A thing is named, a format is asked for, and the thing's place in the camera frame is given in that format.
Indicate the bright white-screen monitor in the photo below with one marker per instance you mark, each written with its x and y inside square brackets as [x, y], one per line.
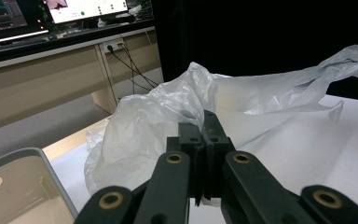
[87, 9]

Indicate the black curtain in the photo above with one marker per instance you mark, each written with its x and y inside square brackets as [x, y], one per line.
[261, 31]

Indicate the beige bin with grey rim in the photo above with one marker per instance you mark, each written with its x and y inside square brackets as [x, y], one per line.
[18, 193]

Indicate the dark computer monitor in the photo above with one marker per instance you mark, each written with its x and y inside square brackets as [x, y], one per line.
[3, 18]

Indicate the white table cover sheet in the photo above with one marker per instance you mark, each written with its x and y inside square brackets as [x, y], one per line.
[323, 149]

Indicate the white power outlet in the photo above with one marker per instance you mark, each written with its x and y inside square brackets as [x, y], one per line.
[112, 46]

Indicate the long wooden desk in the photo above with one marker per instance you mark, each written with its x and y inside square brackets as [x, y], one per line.
[43, 84]

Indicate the clear smiley plastic bag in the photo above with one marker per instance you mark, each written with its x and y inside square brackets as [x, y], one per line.
[143, 140]

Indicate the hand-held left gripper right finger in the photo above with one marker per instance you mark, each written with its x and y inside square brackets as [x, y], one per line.
[214, 161]

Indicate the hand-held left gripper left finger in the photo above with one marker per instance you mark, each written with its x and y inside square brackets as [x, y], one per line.
[195, 155]

